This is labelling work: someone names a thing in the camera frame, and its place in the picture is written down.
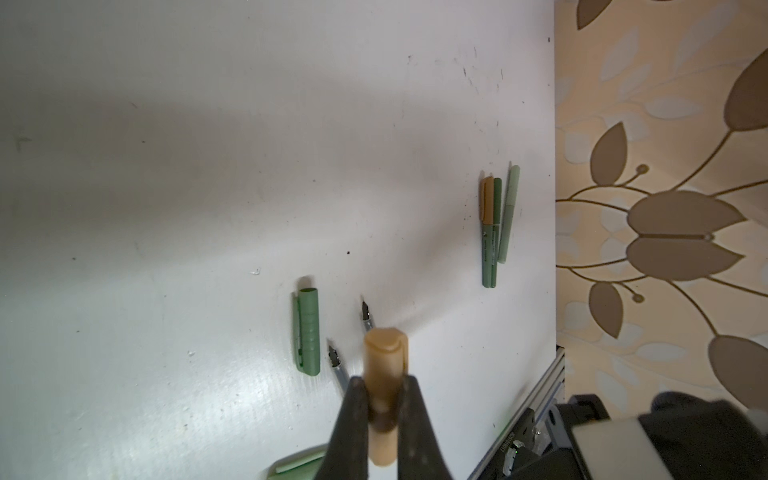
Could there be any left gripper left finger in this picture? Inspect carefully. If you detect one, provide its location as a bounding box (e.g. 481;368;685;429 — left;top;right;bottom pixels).
315;376;369;480

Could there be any light green cap lower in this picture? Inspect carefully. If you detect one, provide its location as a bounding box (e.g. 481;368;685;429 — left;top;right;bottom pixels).
266;445;327;480

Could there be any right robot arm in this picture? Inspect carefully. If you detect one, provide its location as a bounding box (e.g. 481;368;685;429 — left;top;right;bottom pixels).
475;391;767;479

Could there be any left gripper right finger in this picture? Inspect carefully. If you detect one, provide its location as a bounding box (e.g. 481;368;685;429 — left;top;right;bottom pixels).
397;375;452;480

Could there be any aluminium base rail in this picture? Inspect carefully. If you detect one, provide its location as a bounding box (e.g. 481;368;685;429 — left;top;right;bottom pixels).
469;346;566;479

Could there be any dark green pen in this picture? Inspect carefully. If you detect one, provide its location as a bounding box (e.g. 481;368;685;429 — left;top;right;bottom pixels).
498;165;521;264
490;177;503;288

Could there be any green pen cap middle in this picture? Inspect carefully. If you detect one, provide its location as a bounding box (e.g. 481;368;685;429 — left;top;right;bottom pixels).
293;287;321;376

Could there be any tan pen cap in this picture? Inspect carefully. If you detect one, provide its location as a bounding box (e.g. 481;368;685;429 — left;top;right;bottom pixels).
479;176;495;225
363;328;409;467

